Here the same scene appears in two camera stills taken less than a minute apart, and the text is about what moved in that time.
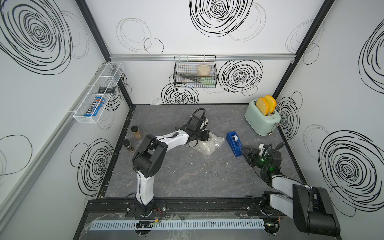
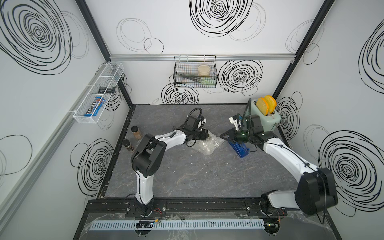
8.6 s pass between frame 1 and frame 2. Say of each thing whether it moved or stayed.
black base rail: stayed
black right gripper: moved
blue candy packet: stayed
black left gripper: stayed
